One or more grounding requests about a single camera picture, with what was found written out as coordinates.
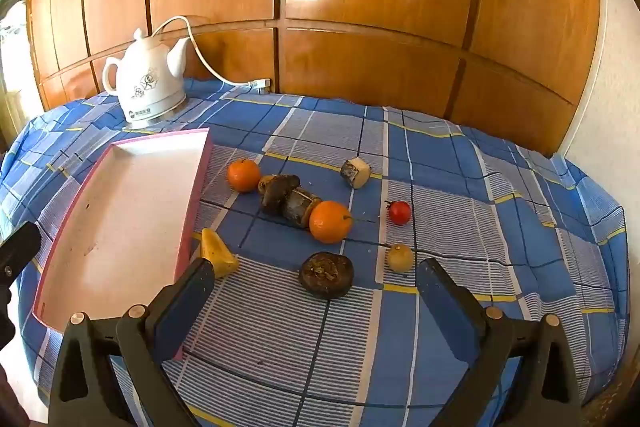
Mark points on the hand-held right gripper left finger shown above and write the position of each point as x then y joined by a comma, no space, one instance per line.
182,307

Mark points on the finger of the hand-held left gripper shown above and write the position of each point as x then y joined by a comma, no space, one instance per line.
17,252

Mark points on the blue plaid tablecloth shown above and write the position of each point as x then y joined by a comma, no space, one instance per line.
450,187

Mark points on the yellow fruit wedge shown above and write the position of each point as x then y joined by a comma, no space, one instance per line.
217,253

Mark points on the long dark-skinned fruit chunk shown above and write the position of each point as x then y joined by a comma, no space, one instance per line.
301,208

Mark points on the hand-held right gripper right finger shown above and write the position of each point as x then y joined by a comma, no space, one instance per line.
445,307

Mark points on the silver kettle base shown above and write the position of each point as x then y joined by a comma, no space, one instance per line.
150,123

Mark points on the orange-brown fruit slice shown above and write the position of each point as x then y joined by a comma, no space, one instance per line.
264,183

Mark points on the large orange with stem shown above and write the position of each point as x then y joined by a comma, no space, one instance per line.
330,223

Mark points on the small yellow-green round fruit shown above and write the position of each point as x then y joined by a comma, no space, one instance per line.
400,258

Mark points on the short pale-faced fruit chunk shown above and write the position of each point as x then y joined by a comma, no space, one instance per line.
357,172

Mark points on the dark wrinkled fruit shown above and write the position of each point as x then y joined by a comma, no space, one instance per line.
277,194

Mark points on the white floral ceramic kettle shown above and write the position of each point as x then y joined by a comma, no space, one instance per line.
145,77

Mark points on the small orange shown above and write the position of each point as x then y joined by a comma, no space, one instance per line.
243,176

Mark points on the red cherry tomato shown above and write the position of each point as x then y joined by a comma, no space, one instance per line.
399,213

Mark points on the pink cardboard box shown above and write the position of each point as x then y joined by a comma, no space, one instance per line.
125,207

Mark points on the dark round fruit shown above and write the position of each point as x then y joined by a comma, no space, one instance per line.
326,277

